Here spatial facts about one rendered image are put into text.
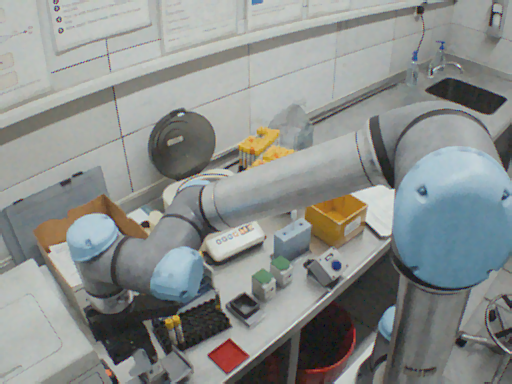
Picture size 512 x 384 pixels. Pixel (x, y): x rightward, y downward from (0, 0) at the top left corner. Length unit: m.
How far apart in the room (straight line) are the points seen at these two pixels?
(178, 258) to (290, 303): 0.58
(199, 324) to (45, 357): 0.44
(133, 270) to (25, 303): 0.29
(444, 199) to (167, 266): 0.35
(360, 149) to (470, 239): 0.20
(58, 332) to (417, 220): 0.57
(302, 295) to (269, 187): 0.59
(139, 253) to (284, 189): 0.21
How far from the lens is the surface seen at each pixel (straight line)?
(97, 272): 0.62
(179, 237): 0.60
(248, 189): 0.59
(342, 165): 0.53
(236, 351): 1.01
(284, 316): 1.07
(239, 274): 1.16
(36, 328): 0.76
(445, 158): 0.39
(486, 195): 0.37
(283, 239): 1.12
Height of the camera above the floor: 1.72
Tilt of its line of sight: 36 degrees down
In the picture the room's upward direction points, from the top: 1 degrees counter-clockwise
